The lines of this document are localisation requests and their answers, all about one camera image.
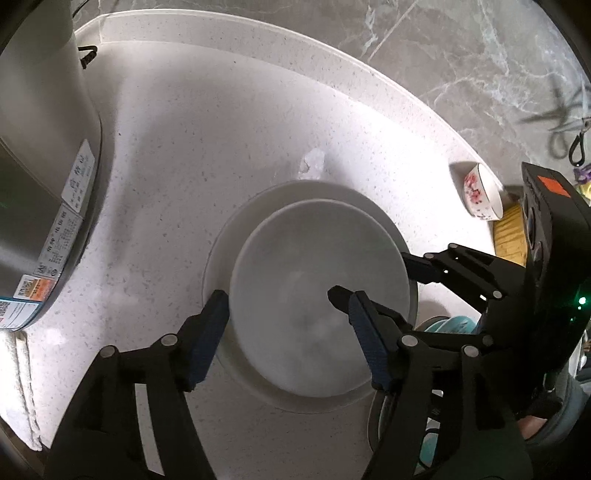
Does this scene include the teal rimmed floral plate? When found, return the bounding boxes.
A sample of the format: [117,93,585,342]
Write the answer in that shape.
[367,315,483,480]

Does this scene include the black handled kitchen scissors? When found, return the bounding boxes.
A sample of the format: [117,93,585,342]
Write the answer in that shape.
[568,115,591,168]

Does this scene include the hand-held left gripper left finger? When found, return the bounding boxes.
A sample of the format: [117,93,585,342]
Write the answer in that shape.
[44,290,230,480]

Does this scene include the plain white plate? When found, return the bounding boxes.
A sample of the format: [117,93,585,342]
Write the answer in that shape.
[202,180,419,413]

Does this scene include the white folded towel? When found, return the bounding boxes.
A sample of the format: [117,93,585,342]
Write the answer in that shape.
[7,330,47,450]

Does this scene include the plain white bowl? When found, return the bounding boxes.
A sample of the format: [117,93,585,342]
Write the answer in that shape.
[229,198,411,398]

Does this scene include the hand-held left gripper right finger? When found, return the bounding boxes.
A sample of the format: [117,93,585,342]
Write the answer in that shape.
[348,292,529,480]

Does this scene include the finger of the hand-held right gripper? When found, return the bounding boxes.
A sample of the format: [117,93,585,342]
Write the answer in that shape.
[401,243,527,305]
[328,285,496,354]

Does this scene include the white bowl with pink blossoms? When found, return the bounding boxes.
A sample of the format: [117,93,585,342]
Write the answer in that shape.
[463,162,504,221]

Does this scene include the stainless steel rice cooker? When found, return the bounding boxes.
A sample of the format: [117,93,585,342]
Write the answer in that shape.
[0,0,103,332]

